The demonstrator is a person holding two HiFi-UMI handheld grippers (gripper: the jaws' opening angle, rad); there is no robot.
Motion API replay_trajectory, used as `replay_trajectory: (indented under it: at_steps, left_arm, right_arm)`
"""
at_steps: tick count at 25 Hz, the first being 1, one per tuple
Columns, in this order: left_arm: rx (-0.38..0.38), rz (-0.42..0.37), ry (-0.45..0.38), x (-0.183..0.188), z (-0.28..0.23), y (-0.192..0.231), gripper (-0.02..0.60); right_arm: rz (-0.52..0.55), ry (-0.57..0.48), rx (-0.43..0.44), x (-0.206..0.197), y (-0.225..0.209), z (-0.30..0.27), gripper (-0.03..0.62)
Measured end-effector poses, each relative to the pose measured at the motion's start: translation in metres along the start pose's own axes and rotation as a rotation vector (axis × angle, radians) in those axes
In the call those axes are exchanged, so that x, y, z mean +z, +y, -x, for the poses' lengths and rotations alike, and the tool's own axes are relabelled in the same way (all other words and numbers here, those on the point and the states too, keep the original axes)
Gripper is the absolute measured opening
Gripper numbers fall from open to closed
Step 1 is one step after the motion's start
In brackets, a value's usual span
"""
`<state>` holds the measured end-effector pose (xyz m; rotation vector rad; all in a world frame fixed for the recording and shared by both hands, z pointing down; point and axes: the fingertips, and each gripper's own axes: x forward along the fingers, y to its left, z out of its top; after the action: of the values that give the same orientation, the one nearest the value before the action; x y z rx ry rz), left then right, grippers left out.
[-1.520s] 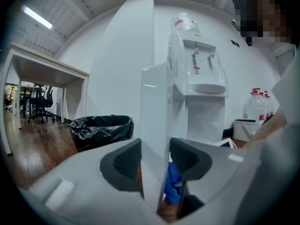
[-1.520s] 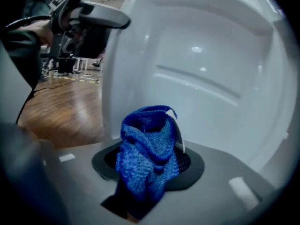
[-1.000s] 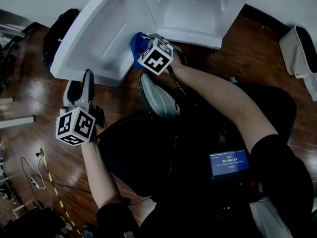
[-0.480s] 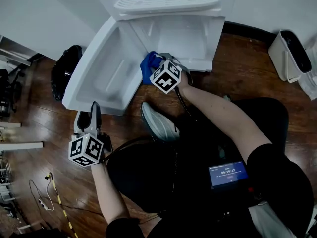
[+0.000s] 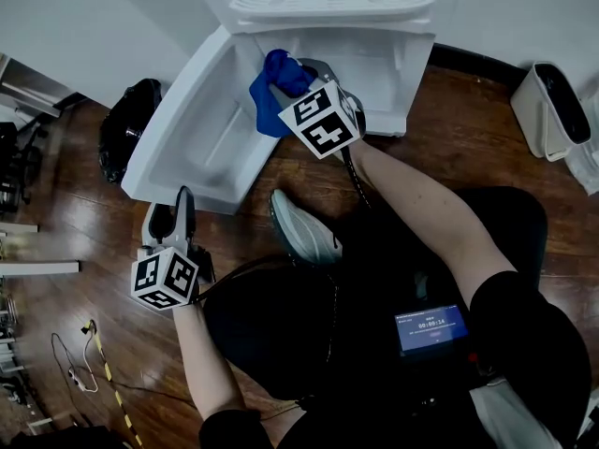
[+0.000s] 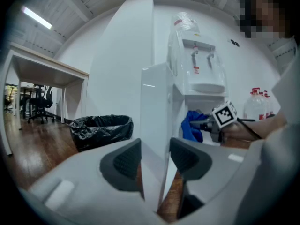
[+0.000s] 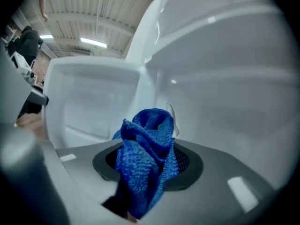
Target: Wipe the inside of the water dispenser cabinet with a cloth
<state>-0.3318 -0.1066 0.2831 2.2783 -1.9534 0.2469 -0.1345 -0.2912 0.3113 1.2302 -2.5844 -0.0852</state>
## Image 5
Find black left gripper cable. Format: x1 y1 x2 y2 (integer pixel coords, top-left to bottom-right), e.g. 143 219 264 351
188 253 301 307

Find black office chair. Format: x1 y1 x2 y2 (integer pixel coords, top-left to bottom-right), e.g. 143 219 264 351
0 121 47 215

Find light grey fabric strap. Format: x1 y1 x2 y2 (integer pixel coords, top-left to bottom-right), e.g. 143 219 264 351
469 378 563 449

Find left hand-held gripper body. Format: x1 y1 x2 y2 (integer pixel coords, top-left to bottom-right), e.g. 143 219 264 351
130 239 217 312

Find blue cloth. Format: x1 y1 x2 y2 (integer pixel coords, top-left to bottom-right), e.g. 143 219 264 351
248 48 320 139

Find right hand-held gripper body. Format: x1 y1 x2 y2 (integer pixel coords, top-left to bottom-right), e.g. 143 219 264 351
277 79 367 162

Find person's left forearm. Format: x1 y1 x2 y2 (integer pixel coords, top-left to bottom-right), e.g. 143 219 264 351
171 299 245 424

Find black phone with lit screen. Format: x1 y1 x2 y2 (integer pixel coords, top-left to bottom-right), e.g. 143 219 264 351
393 303 471 358

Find person's right forearm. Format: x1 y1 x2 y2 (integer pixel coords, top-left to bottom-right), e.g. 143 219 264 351
348 137 519 299

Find white desk with wooden edge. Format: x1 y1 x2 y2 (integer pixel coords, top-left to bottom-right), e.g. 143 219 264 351
0 52 91 120

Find person's black shirt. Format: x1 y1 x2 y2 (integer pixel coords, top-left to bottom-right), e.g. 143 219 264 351
197 270 594 449

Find yellow black striped cable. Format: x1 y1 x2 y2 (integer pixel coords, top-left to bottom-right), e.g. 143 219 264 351
79 318 145 449

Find person's black trousers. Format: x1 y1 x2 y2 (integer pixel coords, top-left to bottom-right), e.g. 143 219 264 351
202 184 549 402

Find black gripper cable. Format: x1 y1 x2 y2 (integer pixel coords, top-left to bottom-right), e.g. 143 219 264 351
188 253 301 307
340 146 372 210

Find thin black floor cable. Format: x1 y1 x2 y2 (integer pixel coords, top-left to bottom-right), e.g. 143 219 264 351
49 331 198 410

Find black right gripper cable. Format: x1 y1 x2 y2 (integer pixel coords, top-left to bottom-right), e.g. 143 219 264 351
340 146 372 210

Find thin white floor cable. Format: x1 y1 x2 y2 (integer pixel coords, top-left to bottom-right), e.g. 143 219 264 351
66 338 100 394

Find white metal desk frame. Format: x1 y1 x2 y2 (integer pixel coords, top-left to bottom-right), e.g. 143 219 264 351
0 221 80 279

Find black garbage bag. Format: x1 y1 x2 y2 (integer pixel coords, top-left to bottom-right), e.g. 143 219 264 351
96 77 164 185

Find white trash bin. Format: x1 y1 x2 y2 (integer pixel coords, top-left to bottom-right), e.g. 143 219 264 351
508 60 594 164

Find black equipment bag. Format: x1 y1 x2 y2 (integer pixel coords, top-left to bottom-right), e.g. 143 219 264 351
7 425 138 449

